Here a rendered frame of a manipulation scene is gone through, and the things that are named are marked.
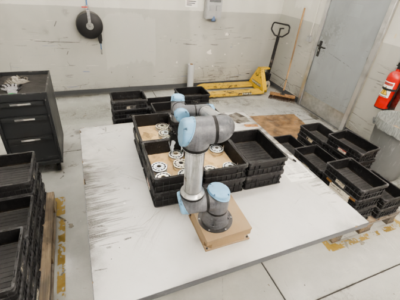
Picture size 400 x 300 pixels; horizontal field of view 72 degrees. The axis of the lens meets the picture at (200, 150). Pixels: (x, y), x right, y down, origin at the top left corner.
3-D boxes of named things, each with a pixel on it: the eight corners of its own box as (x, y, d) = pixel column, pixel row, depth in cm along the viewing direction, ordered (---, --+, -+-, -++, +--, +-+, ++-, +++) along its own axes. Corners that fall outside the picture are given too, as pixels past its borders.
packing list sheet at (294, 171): (317, 177, 203) (318, 177, 203) (292, 183, 195) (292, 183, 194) (290, 153, 228) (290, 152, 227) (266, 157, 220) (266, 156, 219)
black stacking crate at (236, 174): (246, 179, 177) (249, 165, 171) (203, 187, 167) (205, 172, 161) (221, 146, 207) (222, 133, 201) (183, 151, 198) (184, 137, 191)
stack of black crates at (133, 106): (143, 121, 367) (142, 89, 342) (149, 133, 344) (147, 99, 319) (112, 125, 353) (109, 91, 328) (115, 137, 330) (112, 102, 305)
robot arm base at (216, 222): (234, 222, 148) (237, 211, 142) (211, 234, 141) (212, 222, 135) (218, 203, 158) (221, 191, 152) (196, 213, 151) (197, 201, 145)
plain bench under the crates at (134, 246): (330, 285, 208) (369, 222, 169) (111, 377, 152) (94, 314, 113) (233, 163, 329) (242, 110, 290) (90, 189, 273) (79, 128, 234)
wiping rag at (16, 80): (29, 85, 258) (28, 82, 256) (2, 87, 251) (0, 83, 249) (31, 75, 280) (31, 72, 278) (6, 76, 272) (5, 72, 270)
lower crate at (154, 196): (201, 200, 173) (203, 186, 167) (154, 209, 163) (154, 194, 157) (182, 163, 204) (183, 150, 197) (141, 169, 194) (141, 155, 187)
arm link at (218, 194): (231, 213, 140) (234, 195, 132) (206, 217, 138) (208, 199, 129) (224, 196, 150) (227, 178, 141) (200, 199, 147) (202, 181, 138)
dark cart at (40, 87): (65, 172, 291) (46, 91, 241) (16, 180, 275) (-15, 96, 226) (65, 143, 336) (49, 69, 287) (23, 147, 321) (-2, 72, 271)
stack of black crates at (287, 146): (307, 169, 306) (313, 152, 293) (285, 174, 296) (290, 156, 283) (285, 150, 336) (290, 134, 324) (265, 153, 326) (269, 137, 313)
